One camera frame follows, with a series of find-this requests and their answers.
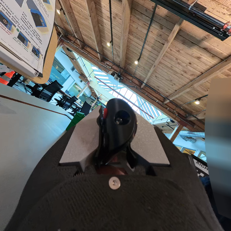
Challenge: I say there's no black ceiling light track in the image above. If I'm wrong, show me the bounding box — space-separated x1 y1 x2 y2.
137 3 158 61
108 0 114 61

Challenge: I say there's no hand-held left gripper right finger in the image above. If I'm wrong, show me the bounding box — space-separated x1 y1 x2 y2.
126 118 170 176

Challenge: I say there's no black remote control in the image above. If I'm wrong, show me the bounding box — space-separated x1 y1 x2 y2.
103 98 138 155

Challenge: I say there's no orange traffic cone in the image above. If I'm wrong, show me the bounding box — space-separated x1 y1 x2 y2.
0 71 16 85

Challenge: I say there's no light wooden board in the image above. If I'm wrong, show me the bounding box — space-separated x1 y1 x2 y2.
0 27 58 84

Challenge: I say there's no black office chair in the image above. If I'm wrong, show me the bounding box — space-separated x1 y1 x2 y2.
54 96 79 111
79 101 92 116
31 80 64 102

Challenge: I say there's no green bin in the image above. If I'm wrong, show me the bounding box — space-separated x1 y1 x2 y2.
66 112 85 131

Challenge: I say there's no black overhead metal rail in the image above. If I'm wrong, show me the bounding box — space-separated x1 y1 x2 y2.
151 0 231 41

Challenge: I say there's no printed instruction sheet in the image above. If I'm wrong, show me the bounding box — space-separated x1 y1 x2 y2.
0 0 56 78

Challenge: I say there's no white ceiling device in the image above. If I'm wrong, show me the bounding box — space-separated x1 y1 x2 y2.
108 71 123 82

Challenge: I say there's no silver air duct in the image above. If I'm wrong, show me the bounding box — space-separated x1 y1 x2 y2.
179 131 206 144

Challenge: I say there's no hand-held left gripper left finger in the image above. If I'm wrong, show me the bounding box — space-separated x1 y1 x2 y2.
59 106 105 171

